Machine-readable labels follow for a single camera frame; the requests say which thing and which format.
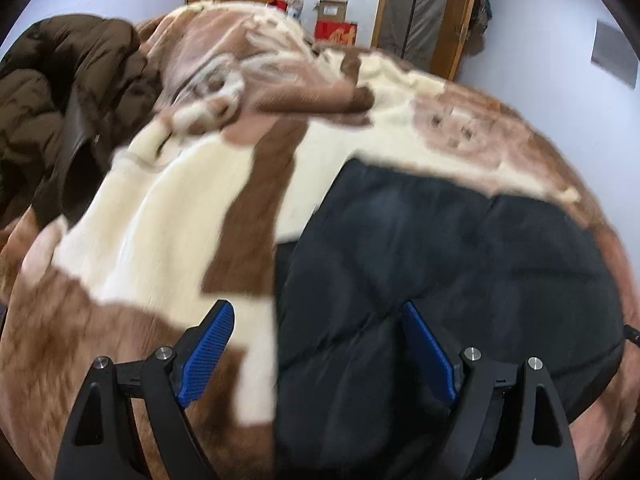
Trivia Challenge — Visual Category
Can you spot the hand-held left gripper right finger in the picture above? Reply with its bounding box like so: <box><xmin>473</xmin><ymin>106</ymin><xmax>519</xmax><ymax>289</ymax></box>
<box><xmin>401</xmin><ymin>301</ymin><xmax>581</xmax><ymax>480</ymax></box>

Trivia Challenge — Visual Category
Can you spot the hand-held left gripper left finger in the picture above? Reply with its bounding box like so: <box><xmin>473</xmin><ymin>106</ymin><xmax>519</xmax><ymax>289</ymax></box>
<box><xmin>54</xmin><ymin>299</ymin><xmax>236</xmax><ymax>480</ymax></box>

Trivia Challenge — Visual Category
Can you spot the black padded jacket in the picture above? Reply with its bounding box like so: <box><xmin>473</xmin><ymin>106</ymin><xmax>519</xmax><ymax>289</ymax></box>
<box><xmin>272</xmin><ymin>157</ymin><xmax>627</xmax><ymax>480</ymax></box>

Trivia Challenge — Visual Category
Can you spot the brown and cream printed blanket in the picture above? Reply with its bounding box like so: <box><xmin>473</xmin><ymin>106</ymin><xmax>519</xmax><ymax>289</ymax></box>
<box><xmin>0</xmin><ymin>0</ymin><xmax>637</xmax><ymax>480</ymax></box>

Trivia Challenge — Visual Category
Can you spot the brown padded jacket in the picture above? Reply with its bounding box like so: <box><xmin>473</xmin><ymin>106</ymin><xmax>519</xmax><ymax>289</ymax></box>
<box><xmin>0</xmin><ymin>14</ymin><xmax>162</xmax><ymax>231</ymax></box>

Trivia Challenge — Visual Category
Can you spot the red gift box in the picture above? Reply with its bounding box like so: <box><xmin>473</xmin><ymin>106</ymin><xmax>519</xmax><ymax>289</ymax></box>
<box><xmin>315</xmin><ymin>21</ymin><xmax>359</xmax><ymax>47</ymax></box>

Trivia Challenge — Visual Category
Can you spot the grey door curtain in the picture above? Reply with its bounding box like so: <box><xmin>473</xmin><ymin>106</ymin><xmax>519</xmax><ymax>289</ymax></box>
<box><xmin>387</xmin><ymin>0</ymin><xmax>453</xmax><ymax>68</ymax></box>

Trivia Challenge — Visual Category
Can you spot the cardboard box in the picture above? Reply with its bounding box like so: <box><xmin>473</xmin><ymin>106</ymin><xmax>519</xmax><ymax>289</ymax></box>
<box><xmin>313</xmin><ymin>0</ymin><xmax>351</xmax><ymax>24</ymax></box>

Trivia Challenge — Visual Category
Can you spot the wooden door frame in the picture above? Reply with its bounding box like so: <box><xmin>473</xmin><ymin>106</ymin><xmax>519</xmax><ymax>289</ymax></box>
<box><xmin>372</xmin><ymin>0</ymin><xmax>483</xmax><ymax>82</ymax></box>

